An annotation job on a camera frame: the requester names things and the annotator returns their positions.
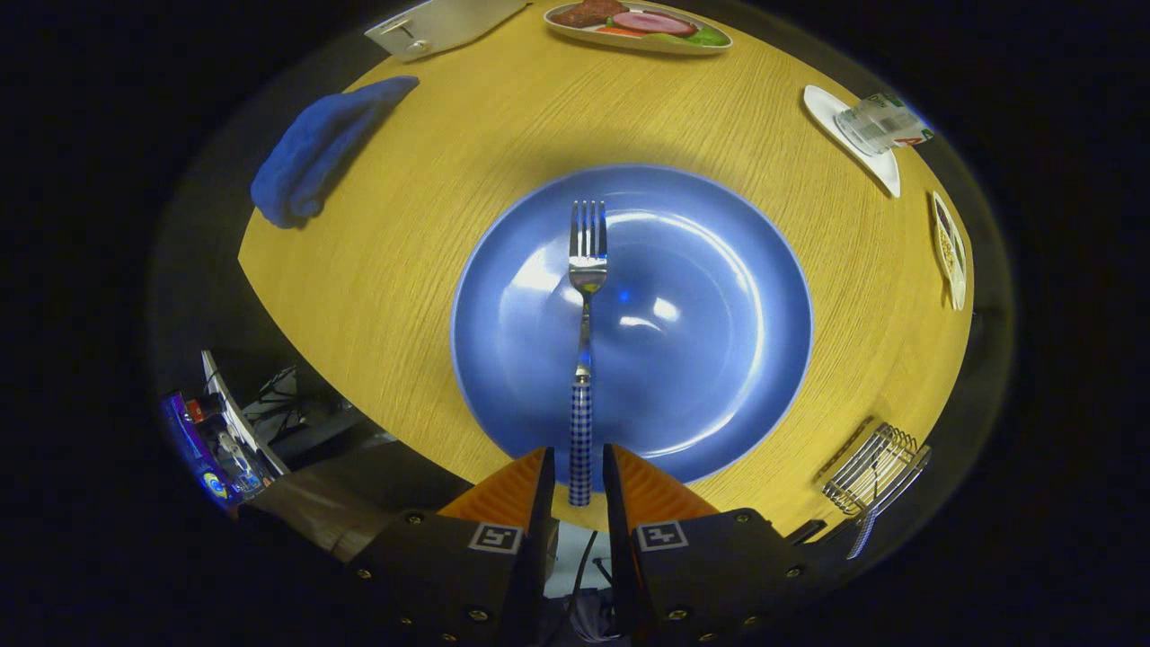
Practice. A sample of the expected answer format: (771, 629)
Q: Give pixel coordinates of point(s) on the white divided bean dish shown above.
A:
(950, 256)

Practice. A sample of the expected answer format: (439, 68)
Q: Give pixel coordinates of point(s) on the green lettuce leaf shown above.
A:
(705, 38)

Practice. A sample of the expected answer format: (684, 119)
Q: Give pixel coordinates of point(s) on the white toaster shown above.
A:
(449, 22)

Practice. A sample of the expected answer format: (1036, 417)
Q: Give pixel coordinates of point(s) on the round blue plate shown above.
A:
(701, 341)

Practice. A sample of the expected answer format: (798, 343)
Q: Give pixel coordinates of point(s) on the white power strip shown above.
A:
(238, 413)

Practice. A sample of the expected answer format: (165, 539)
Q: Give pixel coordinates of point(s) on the black table bracket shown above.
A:
(806, 532)

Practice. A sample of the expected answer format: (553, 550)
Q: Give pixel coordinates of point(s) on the oval beige food plate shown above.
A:
(575, 34)

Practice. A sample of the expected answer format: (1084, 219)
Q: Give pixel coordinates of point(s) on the orange vegetable slice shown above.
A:
(620, 31)

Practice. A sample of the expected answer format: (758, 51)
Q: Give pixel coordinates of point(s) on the blue folded cloth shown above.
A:
(314, 157)

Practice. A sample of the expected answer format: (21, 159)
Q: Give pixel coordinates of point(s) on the small white drink bottle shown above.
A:
(885, 124)

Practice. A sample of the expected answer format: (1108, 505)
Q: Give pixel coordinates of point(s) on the brown meat patty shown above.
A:
(588, 13)

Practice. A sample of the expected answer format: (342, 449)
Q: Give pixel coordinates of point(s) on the colourful lit device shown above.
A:
(202, 458)

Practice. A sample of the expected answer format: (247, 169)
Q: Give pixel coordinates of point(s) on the white square coaster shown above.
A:
(827, 112)

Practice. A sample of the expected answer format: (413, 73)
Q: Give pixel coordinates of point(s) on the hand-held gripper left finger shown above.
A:
(544, 512)

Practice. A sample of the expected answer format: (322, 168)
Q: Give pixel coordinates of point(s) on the pink ham slice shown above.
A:
(656, 22)

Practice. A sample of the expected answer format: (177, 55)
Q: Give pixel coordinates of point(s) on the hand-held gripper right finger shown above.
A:
(615, 512)

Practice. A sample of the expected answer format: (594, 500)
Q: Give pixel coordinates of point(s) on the person's brown trouser leg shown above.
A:
(359, 503)

